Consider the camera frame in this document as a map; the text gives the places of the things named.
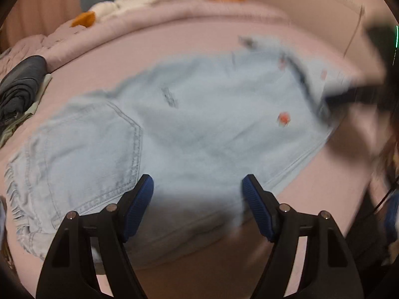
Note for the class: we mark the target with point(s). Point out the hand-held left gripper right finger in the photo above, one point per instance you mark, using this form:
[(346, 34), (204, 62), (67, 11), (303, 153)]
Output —
[(254, 199)]

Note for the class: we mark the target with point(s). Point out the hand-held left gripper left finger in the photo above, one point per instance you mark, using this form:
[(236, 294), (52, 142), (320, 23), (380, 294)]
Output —
[(141, 199)]

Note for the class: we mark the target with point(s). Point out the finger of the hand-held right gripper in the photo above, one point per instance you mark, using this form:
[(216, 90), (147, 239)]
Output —
[(349, 95)]

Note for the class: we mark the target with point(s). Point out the light blue denim pants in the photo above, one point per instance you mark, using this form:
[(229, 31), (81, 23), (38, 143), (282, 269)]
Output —
[(193, 121)]

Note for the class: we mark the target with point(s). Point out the pink bed sheet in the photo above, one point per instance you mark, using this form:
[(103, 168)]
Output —
[(218, 31)]

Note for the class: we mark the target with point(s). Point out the light green cloth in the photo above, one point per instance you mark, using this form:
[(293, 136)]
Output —
[(9, 130)]

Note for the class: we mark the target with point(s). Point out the dark grey folded clothes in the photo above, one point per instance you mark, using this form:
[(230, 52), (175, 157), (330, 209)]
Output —
[(21, 90)]

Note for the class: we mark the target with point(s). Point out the pink quilted comforter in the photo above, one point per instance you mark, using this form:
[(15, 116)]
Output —
[(140, 18)]

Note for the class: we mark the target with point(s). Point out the pink curtain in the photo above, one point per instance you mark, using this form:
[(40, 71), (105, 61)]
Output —
[(43, 3)]

